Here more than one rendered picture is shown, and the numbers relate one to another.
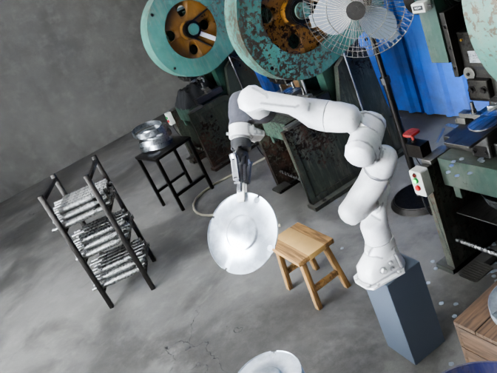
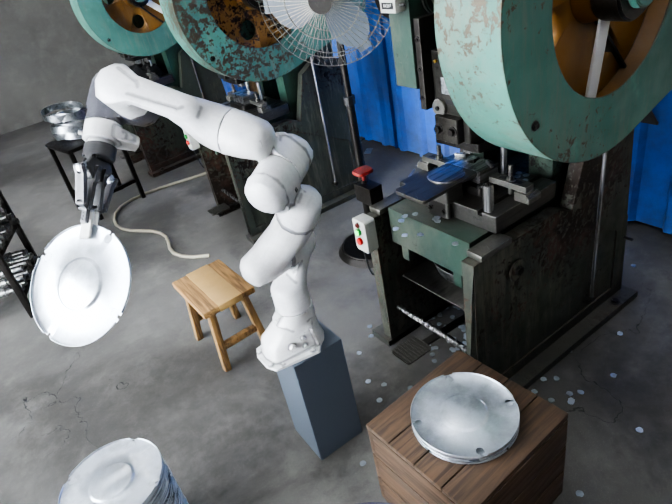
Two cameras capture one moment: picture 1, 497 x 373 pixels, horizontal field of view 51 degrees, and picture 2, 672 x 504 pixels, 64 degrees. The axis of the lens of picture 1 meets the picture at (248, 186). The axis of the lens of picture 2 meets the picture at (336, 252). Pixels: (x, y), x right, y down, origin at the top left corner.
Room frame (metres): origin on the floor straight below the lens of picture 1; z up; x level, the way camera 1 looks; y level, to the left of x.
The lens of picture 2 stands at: (0.45, -0.30, 1.58)
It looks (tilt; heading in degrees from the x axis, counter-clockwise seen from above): 32 degrees down; 349
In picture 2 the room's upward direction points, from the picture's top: 12 degrees counter-clockwise
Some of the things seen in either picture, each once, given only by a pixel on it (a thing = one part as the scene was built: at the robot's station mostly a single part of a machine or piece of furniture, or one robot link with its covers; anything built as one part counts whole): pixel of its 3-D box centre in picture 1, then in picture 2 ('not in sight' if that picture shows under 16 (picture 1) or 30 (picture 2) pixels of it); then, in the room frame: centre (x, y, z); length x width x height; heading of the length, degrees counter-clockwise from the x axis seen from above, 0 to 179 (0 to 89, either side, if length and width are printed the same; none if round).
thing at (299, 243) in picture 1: (308, 264); (222, 314); (2.48, -0.12, 0.16); 0.34 x 0.24 x 0.34; 20
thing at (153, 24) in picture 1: (220, 62); (176, 45); (5.41, -0.27, 0.87); 1.53 x 0.99 x 1.74; 112
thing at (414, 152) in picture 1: (421, 158); (370, 204); (2.22, -0.81, 0.62); 0.10 x 0.06 x 0.20; 19
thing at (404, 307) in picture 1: (402, 306); (316, 387); (1.80, -0.39, 0.23); 0.18 x 0.18 x 0.45; 18
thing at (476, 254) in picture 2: not in sight; (562, 250); (1.80, -1.35, 0.45); 0.92 x 0.12 x 0.90; 109
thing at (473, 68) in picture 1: (484, 58); (460, 91); (1.99, -1.09, 1.04); 0.17 x 0.15 x 0.30; 109
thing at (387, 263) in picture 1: (376, 257); (287, 328); (1.78, -0.35, 0.52); 0.22 x 0.19 x 0.14; 108
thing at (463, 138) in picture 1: (478, 143); (437, 197); (1.95, -0.96, 0.72); 0.25 x 0.14 x 0.14; 109
